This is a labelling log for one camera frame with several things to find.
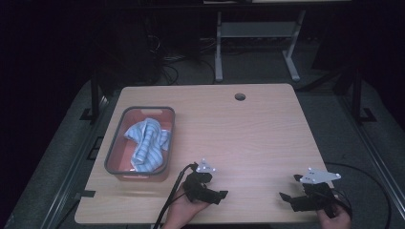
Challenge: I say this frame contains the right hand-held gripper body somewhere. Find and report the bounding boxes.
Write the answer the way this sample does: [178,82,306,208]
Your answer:
[292,167,342,212]

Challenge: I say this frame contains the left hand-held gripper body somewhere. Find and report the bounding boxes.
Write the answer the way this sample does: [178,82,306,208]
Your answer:
[181,157,218,204]

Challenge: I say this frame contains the person's left hand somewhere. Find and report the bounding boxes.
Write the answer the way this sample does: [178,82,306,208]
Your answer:
[161,186,211,229]

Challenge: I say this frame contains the person's right hand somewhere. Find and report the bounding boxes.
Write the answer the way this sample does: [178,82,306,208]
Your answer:
[316,203,353,229]

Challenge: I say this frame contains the blue striped cloth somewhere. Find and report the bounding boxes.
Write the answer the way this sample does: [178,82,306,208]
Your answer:
[123,117,172,173]

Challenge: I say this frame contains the red basket with grey rim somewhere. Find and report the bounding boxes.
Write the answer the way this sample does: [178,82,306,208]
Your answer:
[103,105,176,183]

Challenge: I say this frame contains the grey metal stand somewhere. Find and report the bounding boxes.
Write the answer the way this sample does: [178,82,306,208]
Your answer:
[214,9,308,83]

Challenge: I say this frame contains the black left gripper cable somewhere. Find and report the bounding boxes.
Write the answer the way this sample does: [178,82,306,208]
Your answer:
[152,162,199,229]

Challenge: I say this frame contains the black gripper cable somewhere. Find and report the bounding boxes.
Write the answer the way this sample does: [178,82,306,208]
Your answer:
[324,161,393,229]
[152,162,199,229]

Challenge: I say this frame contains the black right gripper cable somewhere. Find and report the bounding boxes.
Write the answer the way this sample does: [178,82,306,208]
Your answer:
[324,161,393,229]

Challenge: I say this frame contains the aluminium frame rail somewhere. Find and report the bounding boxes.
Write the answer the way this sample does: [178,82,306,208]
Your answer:
[337,94,405,221]
[39,94,111,229]

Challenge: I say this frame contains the black metal post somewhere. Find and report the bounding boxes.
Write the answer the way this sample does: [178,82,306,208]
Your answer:
[348,65,377,124]
[79,68,111,122]

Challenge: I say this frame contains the black table edge bracket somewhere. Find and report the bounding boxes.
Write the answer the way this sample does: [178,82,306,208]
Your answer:
[74,189,96,200]

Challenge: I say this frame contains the tangle of floor cables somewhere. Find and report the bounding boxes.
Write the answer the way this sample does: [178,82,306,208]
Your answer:
[147,32,218,87]

